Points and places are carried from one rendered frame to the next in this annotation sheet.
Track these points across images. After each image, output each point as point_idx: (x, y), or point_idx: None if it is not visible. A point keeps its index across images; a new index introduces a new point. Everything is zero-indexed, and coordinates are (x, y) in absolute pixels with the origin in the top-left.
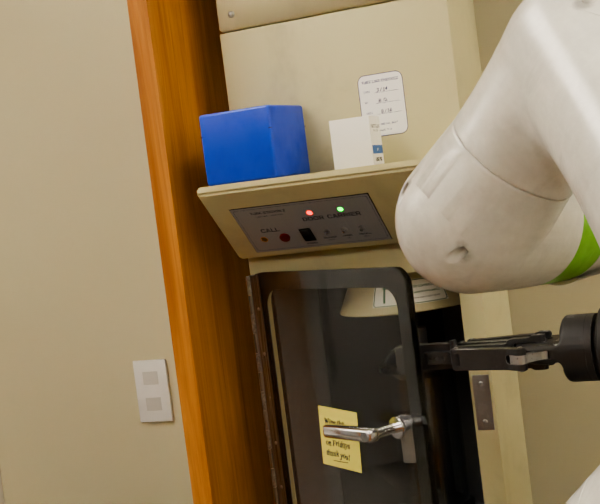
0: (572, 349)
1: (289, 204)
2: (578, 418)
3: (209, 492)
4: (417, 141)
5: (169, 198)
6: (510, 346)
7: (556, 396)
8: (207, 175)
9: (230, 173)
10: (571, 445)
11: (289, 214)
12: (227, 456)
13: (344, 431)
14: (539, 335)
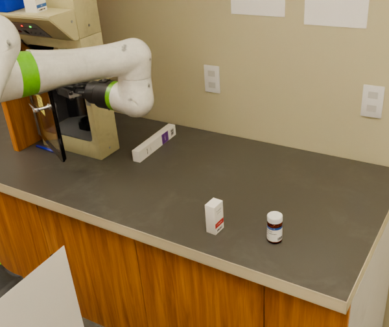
0: (87, 95)
1: (13, 22)
2: (160, 88)
3: (8, 112)
4: (59, 1)
5: None
6: (74, 88)
7: (153, 79)
8: None
9: None
10: (158, 96)
11: (16, 24)
12: (17, 99)
13: (30, 106)
14: (81, 87)
